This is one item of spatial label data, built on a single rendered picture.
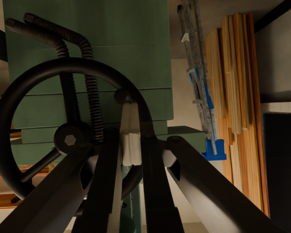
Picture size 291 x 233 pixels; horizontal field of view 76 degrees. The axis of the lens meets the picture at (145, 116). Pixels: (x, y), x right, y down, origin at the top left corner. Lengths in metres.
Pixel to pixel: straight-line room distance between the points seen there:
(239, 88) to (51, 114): 1.59
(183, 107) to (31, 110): 2.69
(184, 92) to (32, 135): 2.72
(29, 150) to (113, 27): 0.40
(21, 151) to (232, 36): 1.76
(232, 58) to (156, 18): 1.37
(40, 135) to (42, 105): 0.08
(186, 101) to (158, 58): 2.59
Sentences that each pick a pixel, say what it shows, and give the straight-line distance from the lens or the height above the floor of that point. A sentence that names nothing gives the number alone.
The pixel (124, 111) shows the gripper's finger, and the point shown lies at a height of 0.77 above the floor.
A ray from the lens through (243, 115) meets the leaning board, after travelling 1.84.
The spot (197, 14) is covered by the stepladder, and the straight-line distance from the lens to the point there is 1.46.
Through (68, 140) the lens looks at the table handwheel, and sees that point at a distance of 0.34.
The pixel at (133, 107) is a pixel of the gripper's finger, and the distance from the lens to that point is 0.18.
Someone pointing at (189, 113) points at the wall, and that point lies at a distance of 3.11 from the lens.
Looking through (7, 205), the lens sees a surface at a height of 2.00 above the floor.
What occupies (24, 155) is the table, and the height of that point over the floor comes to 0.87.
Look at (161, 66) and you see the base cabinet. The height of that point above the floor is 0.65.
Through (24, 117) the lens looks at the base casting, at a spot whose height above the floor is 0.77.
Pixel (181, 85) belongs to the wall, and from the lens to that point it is 3.11.
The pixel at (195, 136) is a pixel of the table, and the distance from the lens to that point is 0.55.
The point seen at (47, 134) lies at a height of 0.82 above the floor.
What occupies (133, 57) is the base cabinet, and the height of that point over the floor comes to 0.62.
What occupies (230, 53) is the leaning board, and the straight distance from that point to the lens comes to 1.92.
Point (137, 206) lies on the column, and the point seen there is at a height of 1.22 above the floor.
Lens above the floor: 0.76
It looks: 2 degrees up
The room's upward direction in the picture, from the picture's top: 177 degrees clockwise
